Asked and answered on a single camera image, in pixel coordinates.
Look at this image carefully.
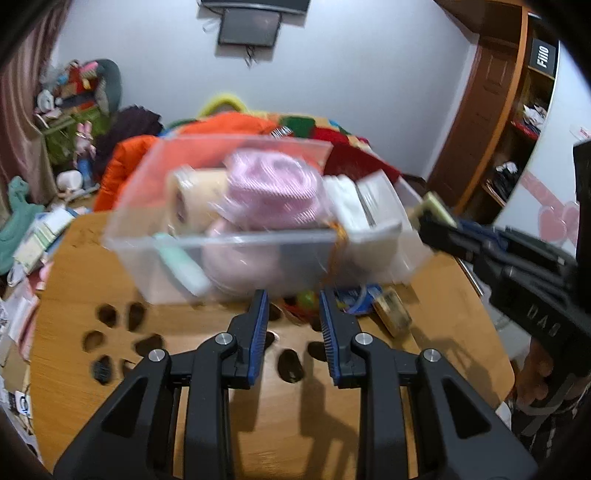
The clear plastic storage bin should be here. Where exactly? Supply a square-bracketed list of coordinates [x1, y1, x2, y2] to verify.
[103, 134, 432, 304]

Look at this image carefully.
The orange down jacket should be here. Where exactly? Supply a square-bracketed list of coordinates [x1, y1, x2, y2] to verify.
[94, 112, 280, 212]

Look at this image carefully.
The white cup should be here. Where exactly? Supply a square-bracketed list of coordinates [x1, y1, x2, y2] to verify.
[56, 170, 84, 193]

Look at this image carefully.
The small wall screen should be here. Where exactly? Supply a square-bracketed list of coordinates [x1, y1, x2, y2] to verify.
[217, 8, 283, 48]

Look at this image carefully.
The pink striped curtain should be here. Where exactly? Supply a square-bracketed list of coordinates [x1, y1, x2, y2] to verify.
[1, 1, 71, 204]

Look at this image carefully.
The right hand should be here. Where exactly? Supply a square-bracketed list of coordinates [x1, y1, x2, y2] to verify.
[516, 338, 554, 406]

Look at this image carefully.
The stack of papers and books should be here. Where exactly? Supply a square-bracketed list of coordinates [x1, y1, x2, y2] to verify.
[10, 207, 89, 278]

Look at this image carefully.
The white drawstring pouch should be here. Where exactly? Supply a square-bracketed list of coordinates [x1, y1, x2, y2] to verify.
[322, 170, 408, 272]

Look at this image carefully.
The pink bunny figurine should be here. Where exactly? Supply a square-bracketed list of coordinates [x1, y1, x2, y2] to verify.
[73, 121, 96, 190]

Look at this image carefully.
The small beige box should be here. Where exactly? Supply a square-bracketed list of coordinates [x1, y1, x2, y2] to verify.
[373, 287, 412, 337]

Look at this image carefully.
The dark purple garment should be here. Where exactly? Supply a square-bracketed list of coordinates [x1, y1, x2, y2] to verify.
[93, 106, 163, 180]

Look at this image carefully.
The mint green tube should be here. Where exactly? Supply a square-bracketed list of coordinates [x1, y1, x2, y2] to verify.
[154, 233, 211, 297]

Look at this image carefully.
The blue Max box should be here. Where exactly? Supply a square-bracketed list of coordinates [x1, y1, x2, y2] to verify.
[335, 284, 383, 317]

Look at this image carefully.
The green glass bottle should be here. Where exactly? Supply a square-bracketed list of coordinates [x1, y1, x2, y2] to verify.
[409, 192, 458, 230]

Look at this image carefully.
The yellow curved pillow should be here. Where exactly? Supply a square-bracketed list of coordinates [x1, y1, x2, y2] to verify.
[197, 93, 249, 118]

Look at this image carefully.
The cream plastic jar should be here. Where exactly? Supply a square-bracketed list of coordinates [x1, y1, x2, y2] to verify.
[166, 165, 228, 236]

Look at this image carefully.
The wooden shelf cabinet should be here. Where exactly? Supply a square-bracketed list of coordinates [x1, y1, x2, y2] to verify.
[428, 1, 560, 223]

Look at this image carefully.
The teal rocking horse toy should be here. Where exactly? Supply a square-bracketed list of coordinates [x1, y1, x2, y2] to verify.
[0, 176, 45, 275]

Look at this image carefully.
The colourful patchwork blanket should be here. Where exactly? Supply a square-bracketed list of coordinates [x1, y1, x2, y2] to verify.
[168, 111, 370, 149]

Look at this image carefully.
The pink round box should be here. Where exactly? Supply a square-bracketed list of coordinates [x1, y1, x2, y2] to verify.
[201, 218, 286, 297]

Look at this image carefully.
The large black wall monitor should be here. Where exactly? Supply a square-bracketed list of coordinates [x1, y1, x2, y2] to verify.
[200, 0, 311, 15]

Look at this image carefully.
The green storage box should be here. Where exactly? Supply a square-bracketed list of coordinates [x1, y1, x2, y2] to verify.
[43, 110, 110, 165]

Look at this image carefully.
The red box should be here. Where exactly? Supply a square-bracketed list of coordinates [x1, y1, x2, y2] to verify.
[324, 144, 402, 184]

